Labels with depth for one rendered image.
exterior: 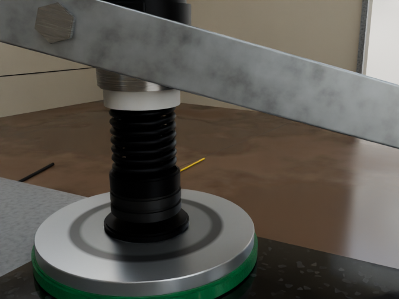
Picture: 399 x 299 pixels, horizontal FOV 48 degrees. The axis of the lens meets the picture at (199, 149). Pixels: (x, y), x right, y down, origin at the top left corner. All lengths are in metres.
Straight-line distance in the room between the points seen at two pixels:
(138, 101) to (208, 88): 0.07
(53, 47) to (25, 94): 5.79
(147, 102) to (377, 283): 0.25
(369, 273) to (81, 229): 0.27
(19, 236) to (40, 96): 5.78
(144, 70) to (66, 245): 0.18
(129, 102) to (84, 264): 0.14
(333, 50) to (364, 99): 5.00
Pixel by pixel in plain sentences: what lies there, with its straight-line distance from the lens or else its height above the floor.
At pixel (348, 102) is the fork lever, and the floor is 0.99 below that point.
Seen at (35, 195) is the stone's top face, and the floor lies 0.83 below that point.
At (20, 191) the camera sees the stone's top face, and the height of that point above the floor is 0.83.
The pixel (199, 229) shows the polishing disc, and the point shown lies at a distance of 0.44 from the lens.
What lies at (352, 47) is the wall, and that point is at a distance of 5.31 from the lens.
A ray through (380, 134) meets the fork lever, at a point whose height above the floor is 0.96.
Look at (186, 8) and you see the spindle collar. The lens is 0.39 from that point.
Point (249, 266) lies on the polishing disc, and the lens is 0.41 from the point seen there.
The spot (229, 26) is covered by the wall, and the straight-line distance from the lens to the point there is 5.97.
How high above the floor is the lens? 1.04
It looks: 15 degrees down
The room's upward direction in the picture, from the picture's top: straight up
